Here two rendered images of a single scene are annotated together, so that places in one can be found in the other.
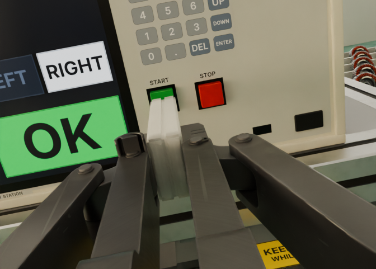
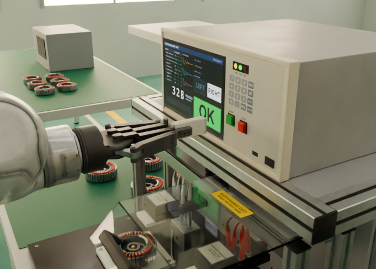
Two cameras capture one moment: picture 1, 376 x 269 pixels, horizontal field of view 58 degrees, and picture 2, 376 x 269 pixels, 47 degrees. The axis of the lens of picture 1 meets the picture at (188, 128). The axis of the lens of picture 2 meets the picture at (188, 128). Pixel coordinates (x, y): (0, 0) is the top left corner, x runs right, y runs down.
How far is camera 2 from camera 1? 67 cm
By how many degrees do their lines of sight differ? 57
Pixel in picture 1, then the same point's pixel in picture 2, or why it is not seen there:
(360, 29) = not seen: outside the picture
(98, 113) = (215, 112)
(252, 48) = (257, 117)
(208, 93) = (239, 125)
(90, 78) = (216, 98)
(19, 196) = not seen: hidden behind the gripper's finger
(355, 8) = not seen: outside the picture
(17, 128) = (198, 103)
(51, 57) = (210, 86)
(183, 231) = (215, 170)
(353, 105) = (339, 184)
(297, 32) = (271, 121)
